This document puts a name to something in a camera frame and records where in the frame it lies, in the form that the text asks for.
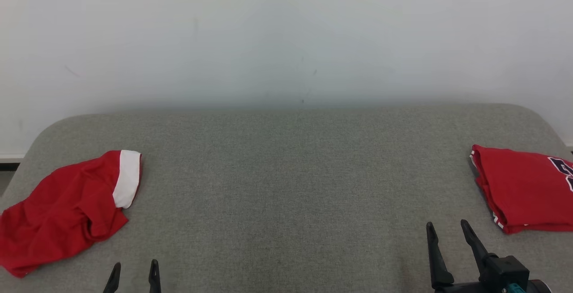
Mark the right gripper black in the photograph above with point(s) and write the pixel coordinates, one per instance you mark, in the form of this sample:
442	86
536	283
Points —
503	273

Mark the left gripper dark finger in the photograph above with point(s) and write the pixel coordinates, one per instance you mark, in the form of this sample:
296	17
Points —
113	282
155	279

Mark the red shorts with white band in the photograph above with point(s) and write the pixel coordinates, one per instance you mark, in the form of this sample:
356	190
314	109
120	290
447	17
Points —
62	212

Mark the red basketball jersey with lettering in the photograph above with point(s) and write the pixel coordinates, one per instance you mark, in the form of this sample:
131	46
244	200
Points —
523	190

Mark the black skirting strip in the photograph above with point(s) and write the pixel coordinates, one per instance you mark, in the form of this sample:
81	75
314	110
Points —
9	166

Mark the grey fabric sofa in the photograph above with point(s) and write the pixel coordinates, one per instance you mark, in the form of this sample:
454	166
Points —
291	185

